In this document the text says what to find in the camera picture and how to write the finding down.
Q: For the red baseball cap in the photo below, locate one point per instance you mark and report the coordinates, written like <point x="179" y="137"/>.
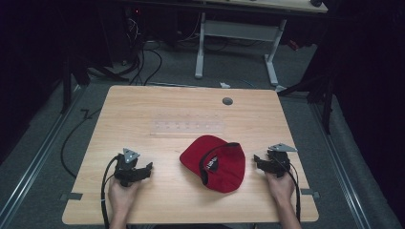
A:
<point x="223" y="165"/>

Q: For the grey tape piece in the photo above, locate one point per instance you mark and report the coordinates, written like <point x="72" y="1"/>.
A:
<point x="309" y="192"/>
<point x="71" y="196"/>

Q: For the black computer mouse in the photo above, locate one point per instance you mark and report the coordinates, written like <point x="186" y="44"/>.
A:
<point x="315" y="3"/>

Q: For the white-framed wooden desk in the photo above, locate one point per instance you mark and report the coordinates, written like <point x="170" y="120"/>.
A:
<point x="242" y="30"/>

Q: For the small white floor scrap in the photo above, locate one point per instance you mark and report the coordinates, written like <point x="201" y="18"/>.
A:
<point x="224" y="85"/>

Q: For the person's left hand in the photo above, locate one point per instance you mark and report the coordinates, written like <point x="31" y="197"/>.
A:
<point x="121" y="195"/>

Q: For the black metal stand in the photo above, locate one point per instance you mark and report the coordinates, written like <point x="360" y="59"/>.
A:
<point x="66" y="82"/>

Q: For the grey round table grommet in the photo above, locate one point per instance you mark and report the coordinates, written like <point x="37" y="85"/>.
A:
<point x="227" y="101"/>

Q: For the small red object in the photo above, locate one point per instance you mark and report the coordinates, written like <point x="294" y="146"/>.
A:
<point x="293" y="45"/>

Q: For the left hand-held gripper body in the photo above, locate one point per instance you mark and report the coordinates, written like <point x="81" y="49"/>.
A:
<point x="125" y="170"/>

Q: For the person's right hand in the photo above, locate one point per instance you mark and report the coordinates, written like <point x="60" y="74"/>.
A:
<point x="280" y="187"/>

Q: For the black tripod stand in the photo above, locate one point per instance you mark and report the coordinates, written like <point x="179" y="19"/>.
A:
<point x="324" y="95"/>

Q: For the metal floor rail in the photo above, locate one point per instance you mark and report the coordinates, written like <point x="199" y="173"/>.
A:
<point x="344" y="168"/>
<point x="35" y="162"/>

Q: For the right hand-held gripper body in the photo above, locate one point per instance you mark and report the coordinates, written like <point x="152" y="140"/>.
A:
<point x="279" y="162"/>

